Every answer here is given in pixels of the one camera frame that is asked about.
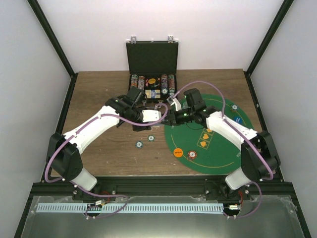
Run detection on chip row far left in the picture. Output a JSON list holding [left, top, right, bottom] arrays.
[[130, 74, 138, 88]]

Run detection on boxed card decks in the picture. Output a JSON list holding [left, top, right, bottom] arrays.
[[145, 89, 161, 99]]

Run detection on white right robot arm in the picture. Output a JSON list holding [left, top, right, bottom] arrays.
[[163, 88, 280, 200]]

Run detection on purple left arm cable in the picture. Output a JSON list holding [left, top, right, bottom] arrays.
[[44, 103, 169, 219]]

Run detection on orange big blind button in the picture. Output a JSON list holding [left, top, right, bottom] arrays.
[[173, 148, 183, 158]]

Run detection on yellow dealer chip in case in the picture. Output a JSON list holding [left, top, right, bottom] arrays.
[[148, 78, 156, 84]]

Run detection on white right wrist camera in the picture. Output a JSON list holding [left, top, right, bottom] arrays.
[[167, 96, 182, 111]]

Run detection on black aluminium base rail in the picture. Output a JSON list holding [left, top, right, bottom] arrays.
[[71, 175, 293, 201]]

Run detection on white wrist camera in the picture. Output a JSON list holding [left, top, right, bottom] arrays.
[[167, 96, 182, 111], [142, 110, 161, 122]]

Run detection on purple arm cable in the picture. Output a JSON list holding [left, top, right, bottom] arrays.
[[172, 81, 274, 219], [44, 103, 169, 219]]

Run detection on black poker chip case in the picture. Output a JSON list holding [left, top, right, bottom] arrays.
[[126, 36, 179, 103]]

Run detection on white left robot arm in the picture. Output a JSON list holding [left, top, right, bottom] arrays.
[[45, 87, 161, 200]]

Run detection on blue poker chip stack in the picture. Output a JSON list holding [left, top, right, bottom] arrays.
[[135, 141, 143, 148]]

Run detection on round green poker mat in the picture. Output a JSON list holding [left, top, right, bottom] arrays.
[[163, 94, 256, 175]]

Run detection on grey playing card deck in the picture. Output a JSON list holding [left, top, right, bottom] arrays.
[[151, 123, 164, 128]]

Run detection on chip row far right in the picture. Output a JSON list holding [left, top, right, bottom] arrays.
[[168, 74, 176, 96]]

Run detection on red poker chip stack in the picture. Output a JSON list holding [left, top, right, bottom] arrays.
[[187, 150, 197, 161]]

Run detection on light blue slotted strip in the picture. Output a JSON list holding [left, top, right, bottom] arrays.
[[36, 203, 224, 214]]

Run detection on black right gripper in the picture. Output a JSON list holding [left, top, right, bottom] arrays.
[[161, 107, 195, 126]]

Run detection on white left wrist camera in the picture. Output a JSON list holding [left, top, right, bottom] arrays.
[[142, 110, 161, 122]]

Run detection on chip row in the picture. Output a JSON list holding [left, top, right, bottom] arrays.
[[168, 74, 176, 96], [161, 74, 168, 95], [137, 75, 145, 91], [130, 74, 138, 88]]

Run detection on blue small blind button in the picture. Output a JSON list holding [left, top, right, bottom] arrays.
[[233, 116, 243, 124]]

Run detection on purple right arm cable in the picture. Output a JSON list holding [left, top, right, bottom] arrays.
[[172, 81, 274, 219]]

